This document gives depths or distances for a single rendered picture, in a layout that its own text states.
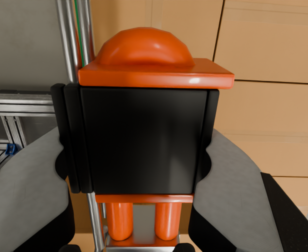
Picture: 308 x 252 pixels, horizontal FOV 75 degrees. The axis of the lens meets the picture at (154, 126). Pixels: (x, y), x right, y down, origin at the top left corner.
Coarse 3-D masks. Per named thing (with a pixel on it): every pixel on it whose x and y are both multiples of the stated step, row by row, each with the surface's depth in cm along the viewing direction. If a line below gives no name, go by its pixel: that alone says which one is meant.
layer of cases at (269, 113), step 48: (96, 0) 55; (144, 0) 55; (192, 0) 56; (240, 0) 56; (288, 0) 57; (96, 48) 61; (192, 48) 62; (240, 48) 62; (288, 48) 62; (240, 96) 69; (288, 96) 70; (240, 144) 78; (288, 144) 79; (288, 192) 91
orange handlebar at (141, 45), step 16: (128, 32) 10; (144, 32) 10; (160, 32) 10; (112, 48) 10; (128, 48) 10; (144, 48) 10; (160, 48) 10; (176, 48) 10; (112, 64) 10; (128, 64) 11; (144, 64) 11; (160, 64) 11; (176, 64) 10; (192, 64) 11; (112, 208) 15; (128, 208) 16; (160, 208) 16; (176, 208) 15; (112, 224) 16; (128, 224) 16; (160, 224) 16; (176, 224) 16
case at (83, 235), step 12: (72, 204) 43; (84, 204) 43; (144, 204) 44; (84, 216) 40; (180, 216) 41; (84, 228) 38; (180, 228) 39; (72, 240) 38; (84, 240) 38; (180, 240) 39
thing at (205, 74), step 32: (96, 64) 10; (96, 96) 10; (128, 96) 10; (160, 96) 10; (192, 96) 10; (96, 128) 10; (128, 128) 10; (160, 128) 11; (192, 128) 11; (96, 160) 11; (128, 160) 11; (160, 160) 11; (192, 160) 12; (96, 192) 12; (128, 192) 12; (160, 192) 13; (192, 192) 13
